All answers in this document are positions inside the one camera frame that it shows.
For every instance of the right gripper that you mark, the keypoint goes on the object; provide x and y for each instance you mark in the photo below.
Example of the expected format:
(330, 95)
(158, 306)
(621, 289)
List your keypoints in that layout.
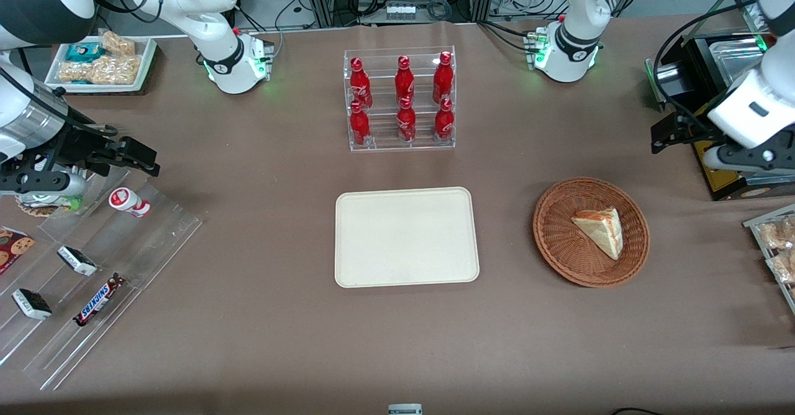
(73, 143)

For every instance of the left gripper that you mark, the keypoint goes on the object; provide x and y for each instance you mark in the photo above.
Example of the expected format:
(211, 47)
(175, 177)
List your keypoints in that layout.
(694, 125)

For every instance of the triangular sandwich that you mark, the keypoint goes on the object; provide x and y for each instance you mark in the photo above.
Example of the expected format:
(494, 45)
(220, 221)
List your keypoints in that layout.
(601, 228)

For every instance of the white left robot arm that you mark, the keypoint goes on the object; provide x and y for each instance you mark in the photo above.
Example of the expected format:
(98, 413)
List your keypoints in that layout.
(577, 36)

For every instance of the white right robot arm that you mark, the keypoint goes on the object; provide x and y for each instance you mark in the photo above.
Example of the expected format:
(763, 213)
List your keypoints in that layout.
(214, 36)

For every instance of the white snack tray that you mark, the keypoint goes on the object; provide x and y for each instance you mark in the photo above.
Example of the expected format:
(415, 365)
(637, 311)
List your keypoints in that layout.
(144, 61)

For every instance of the grey snack tray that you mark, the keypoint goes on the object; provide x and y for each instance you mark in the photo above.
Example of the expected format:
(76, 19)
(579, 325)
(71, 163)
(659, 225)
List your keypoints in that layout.
(754, 223)

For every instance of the brown wicker basket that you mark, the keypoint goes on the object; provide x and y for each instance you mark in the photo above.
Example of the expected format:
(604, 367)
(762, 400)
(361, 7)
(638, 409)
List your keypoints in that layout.
(559, 241)

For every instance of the beige plastic tray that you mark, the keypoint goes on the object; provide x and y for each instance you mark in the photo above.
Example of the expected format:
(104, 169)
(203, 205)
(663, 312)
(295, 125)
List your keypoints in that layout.
(404, 238)

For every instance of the white red yogurt bottle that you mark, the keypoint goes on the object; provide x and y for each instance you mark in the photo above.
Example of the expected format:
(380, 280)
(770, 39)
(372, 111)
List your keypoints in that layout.
(127, 201)

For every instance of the black food warmer machine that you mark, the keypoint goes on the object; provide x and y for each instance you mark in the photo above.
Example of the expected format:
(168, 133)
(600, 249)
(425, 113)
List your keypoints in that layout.
(677, 79)

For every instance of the large puffed rice snack pack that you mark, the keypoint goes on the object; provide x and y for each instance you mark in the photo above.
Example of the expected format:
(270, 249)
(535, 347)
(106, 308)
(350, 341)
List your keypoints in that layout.
(109, 70)

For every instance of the clear plastic container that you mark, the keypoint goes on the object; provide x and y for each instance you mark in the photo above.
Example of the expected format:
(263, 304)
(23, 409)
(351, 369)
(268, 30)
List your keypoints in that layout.
(733, 54)

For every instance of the green white snack pack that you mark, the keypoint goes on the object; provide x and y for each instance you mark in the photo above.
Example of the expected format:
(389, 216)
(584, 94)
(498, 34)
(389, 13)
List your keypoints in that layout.
(46, 204)

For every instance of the clear acrylic tiered stand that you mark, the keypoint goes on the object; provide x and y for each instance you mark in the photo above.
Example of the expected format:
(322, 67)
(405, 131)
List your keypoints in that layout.
(143, 247)

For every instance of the teal snack packet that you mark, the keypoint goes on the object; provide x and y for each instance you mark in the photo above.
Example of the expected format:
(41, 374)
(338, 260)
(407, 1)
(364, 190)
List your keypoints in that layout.
(84, 51)

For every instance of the small puffed rice snack pack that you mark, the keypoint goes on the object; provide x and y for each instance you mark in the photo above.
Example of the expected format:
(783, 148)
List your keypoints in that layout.
(119, 43)

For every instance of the black white snack bar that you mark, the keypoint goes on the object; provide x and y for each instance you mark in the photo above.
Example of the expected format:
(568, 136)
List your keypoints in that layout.
(77, 261)
(32, 304)

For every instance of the wrapped pastry pack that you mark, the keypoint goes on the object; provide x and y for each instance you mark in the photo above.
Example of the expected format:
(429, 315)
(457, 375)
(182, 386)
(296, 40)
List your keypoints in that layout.
(784, 267)
(779, 233)

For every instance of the chocolate chip cookie packet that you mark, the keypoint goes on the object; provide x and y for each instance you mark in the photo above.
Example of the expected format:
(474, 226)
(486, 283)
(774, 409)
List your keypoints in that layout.
(13, 248)

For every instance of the snickers chocolate bar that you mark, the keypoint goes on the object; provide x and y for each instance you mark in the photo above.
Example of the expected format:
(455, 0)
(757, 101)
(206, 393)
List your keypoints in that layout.
(99, 300)

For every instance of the red cola bottle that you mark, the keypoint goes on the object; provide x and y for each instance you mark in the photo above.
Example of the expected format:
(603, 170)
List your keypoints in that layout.
(359, 86)
(443, 122)
(443, 79)
(404, 82)
(406, 123)
(359, 126)

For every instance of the clear acrylic bottle rack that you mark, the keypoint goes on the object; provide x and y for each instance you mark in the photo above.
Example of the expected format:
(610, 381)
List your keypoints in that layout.
(379, 145)

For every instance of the white power strip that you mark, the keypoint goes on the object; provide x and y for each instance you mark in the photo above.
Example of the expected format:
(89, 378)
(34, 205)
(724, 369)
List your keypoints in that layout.
(400, 12)

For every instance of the grey white device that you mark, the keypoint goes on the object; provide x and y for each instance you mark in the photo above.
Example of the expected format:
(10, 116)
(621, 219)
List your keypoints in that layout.
(405, 409)

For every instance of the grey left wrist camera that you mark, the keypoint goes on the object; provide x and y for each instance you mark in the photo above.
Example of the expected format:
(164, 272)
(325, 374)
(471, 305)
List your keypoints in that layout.
(745, 159)

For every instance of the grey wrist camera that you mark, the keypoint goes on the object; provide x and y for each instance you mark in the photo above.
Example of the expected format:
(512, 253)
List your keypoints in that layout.
(43, 183)
(745, 159)

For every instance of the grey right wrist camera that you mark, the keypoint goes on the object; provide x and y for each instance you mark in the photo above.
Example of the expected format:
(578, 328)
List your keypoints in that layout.
(43, 183)

